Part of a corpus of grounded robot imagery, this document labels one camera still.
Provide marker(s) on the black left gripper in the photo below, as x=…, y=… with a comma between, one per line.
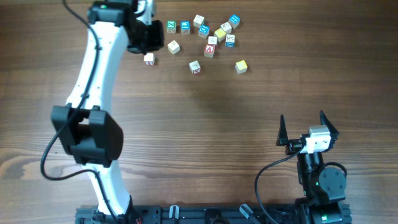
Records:
x=153, y=41

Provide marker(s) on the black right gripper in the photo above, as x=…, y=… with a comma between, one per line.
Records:
x=293, y=144

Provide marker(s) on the white red-striped wooden block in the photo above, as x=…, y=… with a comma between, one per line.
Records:
x=149, y=59

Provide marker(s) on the white red-check wooden block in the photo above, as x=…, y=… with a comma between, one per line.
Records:
x=195, y=67

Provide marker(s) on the small white red-drawing block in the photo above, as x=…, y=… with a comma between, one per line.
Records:
x=212, y=40

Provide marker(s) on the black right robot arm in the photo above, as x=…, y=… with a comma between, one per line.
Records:
x=323, y=183

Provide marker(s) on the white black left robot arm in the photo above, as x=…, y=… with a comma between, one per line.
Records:
x=84, y=125

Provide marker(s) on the green letter N block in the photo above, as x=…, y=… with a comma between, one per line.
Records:
x=171, y=26

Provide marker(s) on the cream green-side wooden block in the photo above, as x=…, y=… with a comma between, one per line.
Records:
x=173, y=47

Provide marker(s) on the blue top wooden block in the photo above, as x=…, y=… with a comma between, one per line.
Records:
x=185, y=27

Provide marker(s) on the plain top wooden block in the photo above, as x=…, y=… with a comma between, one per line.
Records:
x=198, y=21

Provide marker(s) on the blue letter D block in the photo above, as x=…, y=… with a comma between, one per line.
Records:
x=204, y=31

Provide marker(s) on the red letter A block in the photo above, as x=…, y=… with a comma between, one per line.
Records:
x=209, y=50

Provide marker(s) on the yellow top wooden block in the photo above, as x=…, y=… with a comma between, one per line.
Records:
x=220, y=34

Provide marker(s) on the white picture wooden block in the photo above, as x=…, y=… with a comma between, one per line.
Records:
x=226, y=27

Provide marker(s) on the white top blue-side block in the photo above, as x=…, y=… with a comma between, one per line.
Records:
x=230, y=40

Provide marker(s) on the blue top tilted block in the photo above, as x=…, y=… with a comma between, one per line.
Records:
x=234, y=21

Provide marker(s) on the lone yellow wooden block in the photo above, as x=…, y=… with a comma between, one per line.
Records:
x=241, y=66

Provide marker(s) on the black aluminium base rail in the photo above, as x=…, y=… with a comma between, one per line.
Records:
x=281, y=213

